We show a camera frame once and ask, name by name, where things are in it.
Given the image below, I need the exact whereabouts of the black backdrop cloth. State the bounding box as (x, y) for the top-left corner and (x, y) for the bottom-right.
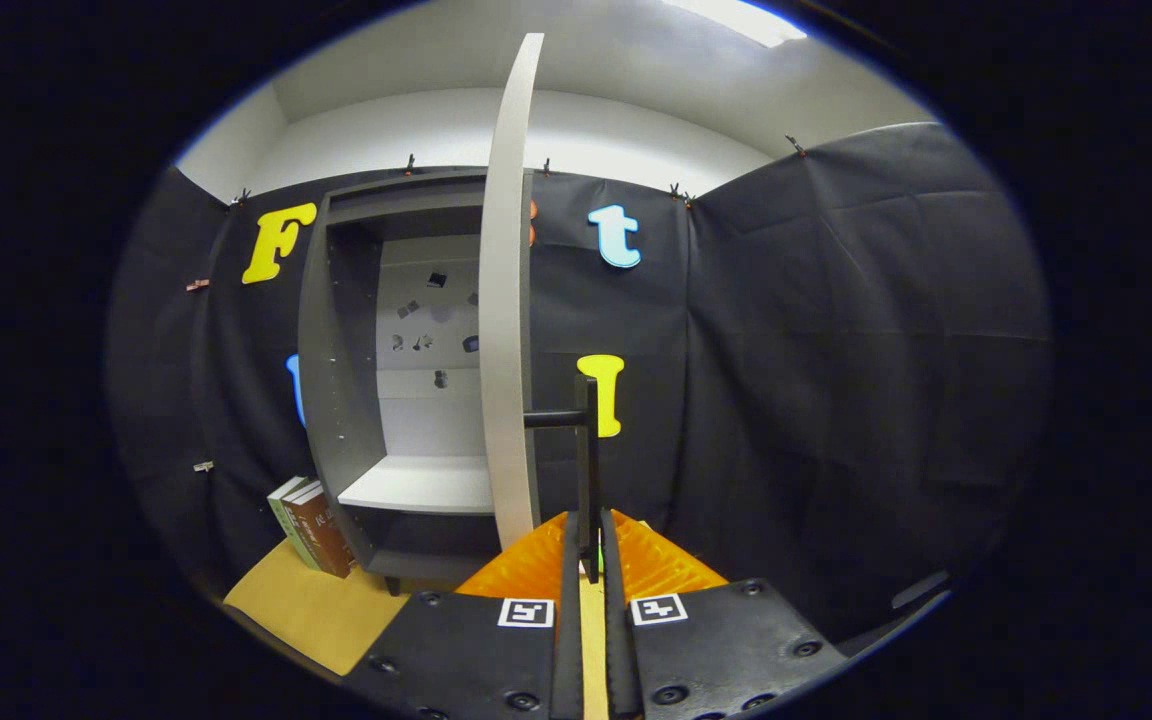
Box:
(106, 122), (1052, 641)

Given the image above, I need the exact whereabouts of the black door handle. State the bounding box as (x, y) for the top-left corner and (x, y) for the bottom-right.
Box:
(524, 375), (603, 584)

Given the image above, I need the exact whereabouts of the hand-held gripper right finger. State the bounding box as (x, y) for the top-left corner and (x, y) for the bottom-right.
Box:
(601, 508), (852, 720)

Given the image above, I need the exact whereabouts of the white cabinet shelf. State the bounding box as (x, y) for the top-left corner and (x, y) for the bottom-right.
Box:
(338, 455), (495, 516)

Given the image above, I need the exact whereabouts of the grey cabinet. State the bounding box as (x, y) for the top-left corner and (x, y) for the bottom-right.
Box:
(298, 168), (497, 596)

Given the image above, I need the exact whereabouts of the beige cabinet door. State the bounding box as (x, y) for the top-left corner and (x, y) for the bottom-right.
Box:
(478, 33), (547, 551)

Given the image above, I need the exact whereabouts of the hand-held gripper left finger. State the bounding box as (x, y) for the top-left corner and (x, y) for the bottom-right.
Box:
(341, 510), (585, 720)

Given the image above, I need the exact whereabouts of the brown book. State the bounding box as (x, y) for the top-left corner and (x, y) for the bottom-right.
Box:
(288, 483), (358, 579)

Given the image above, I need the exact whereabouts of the long ceiling light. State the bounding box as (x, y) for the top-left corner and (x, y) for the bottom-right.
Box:
(661, 0), (808, 49)

